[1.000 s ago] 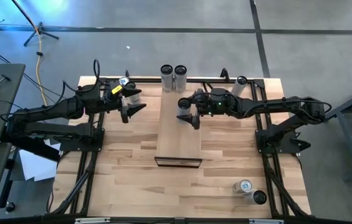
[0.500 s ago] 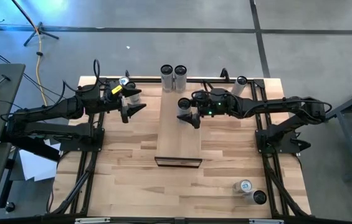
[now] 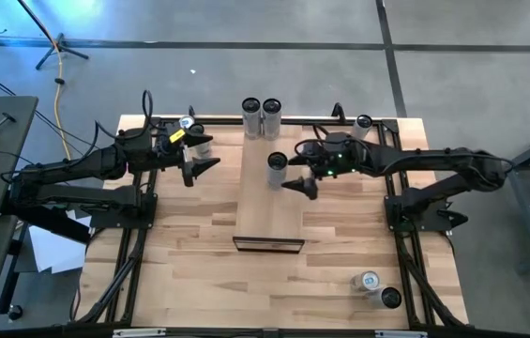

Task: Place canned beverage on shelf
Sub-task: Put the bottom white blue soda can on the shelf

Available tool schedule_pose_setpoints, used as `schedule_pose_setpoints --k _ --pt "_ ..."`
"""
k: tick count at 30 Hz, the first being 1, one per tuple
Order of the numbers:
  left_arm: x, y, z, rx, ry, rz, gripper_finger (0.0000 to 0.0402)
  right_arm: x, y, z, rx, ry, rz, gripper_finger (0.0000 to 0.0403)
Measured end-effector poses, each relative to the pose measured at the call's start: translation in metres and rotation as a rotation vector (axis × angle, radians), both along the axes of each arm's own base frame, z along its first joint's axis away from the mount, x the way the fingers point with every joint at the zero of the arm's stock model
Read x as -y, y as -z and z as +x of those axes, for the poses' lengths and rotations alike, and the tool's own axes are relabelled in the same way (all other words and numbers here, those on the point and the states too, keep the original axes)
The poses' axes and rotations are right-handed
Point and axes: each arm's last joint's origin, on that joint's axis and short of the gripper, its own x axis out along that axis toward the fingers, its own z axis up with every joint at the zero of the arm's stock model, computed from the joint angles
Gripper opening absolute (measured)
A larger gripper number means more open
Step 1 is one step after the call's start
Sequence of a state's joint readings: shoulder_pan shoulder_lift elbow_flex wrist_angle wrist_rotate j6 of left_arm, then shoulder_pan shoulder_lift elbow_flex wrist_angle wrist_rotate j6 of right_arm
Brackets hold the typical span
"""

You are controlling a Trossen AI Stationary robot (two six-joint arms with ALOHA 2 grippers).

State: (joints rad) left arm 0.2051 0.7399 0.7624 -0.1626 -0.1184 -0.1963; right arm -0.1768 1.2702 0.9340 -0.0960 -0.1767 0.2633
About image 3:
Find black desk leg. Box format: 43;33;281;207
0;227;29;315

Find black diagonal frame brace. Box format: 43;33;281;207
398;237;465;328
74;234;146;325

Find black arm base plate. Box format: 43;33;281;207
89;192;159;231
384;193;456;235

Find silver bracket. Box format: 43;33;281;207
112;328;167;338
374;330;429;338

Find black diagonal desk bar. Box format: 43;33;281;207
10;206;93;245

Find grey metal cart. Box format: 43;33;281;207
484;120;530;276

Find black table frame edge rail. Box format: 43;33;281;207
0;321;530;338

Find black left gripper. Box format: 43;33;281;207
151;131;221;188

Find yellow cable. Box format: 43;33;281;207
53;44;74;163

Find black table frame cross rail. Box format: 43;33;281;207
151;115;400;128

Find black tripod light stand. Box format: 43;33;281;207
15;0;90;71

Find black table frame side rail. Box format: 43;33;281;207
379;122;428;326
104;131;151;326
121;131;165;326
391;122;439;326

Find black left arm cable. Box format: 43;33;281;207
93;88;156;142

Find white paper sheets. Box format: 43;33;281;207
27;213;93;276

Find white beverage can black lid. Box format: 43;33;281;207
364;285;403;311
265;150;290;191
189;122;213;160
351;114;374;142
240;97;263;141
261;97;283;141

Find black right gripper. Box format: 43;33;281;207
281;132;373;201

